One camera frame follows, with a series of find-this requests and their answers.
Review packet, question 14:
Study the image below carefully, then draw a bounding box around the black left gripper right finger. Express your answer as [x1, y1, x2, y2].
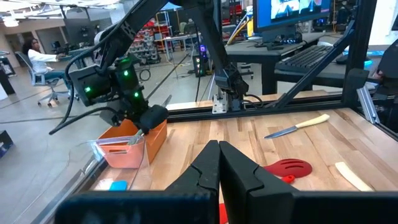
[220, 141, 295, 200]

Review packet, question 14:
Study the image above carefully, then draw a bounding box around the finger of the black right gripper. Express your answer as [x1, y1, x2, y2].
[99, 107, 125, 128]
[138, 104, 169, 135]

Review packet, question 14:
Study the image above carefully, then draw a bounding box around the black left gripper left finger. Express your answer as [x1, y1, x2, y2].
[165, 139, 221, 192]

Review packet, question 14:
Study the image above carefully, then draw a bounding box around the red slotted silicone spoon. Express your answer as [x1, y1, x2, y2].
[263, 158, 313, 179]

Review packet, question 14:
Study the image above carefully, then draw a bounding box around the teal small silicone spatula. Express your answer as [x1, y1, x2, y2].
[108, 180, 129, 192]

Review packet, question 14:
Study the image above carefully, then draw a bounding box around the orange plastic bin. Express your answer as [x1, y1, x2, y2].
[97, 119, 168, 169]

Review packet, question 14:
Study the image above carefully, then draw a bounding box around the clear plastic bin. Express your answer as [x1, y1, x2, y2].
[67, 135, 150, 203]

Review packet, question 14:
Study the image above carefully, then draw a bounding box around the shelf with red bins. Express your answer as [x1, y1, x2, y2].
[129, 17, 175, 65]

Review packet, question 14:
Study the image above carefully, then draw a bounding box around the computer tower purple light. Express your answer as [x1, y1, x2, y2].
[192, 43, 213, 78]

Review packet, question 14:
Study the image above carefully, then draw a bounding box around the office chair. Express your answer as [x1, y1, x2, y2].
[14, 51, 71, 109]

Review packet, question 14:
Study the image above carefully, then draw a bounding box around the person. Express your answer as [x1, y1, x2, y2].
[21, 37, 68, 90]
[373, 39, 398, 125]

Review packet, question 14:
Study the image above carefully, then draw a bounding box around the blue box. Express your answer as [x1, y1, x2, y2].
[0, 129, 15, 159]

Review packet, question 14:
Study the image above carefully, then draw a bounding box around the black desk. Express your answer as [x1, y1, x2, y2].
[224, 30, 398, 96]

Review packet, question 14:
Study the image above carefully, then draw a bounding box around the black keyboard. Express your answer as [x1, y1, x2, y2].
[274, 44, 335, 74]

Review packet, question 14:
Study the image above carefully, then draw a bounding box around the computer monitor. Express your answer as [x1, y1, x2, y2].
[252, 0, 332, 43]

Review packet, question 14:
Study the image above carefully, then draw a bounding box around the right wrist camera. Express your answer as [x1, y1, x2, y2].
[68, 64, 111, 107]

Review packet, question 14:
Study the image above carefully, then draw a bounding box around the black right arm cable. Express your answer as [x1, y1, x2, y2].
[49, 46, 125, 136]

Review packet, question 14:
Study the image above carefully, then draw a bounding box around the silver metal frame bracket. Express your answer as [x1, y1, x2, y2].
[211, 92, 228, 114]
[356, 86, 381, 124]

